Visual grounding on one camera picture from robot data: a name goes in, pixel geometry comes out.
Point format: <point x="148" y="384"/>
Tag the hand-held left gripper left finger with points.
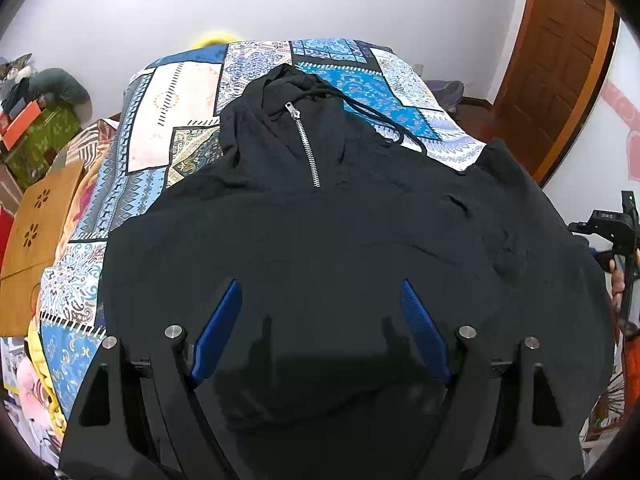
<point x="220" y="325"/>

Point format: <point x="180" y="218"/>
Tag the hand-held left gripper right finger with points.
<point x="420" y="325"/>

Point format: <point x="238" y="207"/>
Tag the black zip hoodie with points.
<point x="340" y="240"/>

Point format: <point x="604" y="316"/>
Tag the person's right hand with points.
<point x="619" y="282"/>

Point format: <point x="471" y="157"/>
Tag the brown wooden door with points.
<point x="555" y="60"/>

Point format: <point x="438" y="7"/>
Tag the yellow cloth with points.
<point x="42" y="375"/>

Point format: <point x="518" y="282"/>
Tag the brown wooden board with cutouts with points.
<point x="40" y="240"/>

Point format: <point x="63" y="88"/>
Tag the blue patchwork bedspread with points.
<point x="165" y="125"/>

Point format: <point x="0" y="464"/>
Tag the dark purple cloth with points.
<point x="445" y="92"/>

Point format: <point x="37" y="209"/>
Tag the striped patterned quilt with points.
<point x="92" y="140"/>

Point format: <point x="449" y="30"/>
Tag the green patterned box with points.
<point x="42" y="145"/>

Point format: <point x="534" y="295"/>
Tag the orange box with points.
<point x="20" y="122"/>

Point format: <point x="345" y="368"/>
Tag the yellow hoop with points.
<point x="215" y="38"/>

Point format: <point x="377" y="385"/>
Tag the grey plush toy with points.
<point x="57" y="85"/>

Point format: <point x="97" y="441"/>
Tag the pink wall decal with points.
<point x="622" y="120"/>

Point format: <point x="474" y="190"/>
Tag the white wall socket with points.
<point x="418" y="67"/>

